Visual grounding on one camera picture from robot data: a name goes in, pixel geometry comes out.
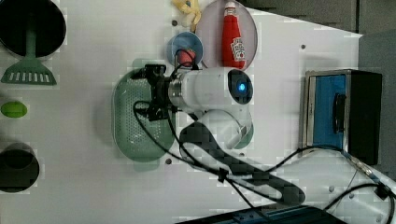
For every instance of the grey oval plate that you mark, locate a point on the grey oval plate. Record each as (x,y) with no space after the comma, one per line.
(209,30)

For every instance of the red strawberry in bowl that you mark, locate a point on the red strawberry in bowl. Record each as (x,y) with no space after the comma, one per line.
(186,57)

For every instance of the black toaster oven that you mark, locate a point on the black toaster oven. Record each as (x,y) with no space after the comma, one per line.
(342,108)

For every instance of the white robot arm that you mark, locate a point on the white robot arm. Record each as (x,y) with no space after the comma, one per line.
(219,99)

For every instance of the blue bowl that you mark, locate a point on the blue bowl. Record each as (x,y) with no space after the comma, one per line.
(184,40)

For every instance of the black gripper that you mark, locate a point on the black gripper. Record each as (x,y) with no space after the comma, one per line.
(160,104)

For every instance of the yellow banana peel toy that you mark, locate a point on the yellow banana peel toy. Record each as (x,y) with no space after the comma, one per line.
(191,13)

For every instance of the black pot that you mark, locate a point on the black pot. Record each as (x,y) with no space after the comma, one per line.
(43,17)

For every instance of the green plastic strainer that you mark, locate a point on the green plastic strainer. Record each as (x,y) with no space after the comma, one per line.
(142,141)

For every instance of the red ketchup bottle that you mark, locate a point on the red ketchup bottle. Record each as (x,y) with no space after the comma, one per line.
(233,52)

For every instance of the green lime toy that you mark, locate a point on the green lime toy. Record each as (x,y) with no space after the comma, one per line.
(14,110)

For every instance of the green spatula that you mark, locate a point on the green spatula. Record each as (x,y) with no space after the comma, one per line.
(29,70)

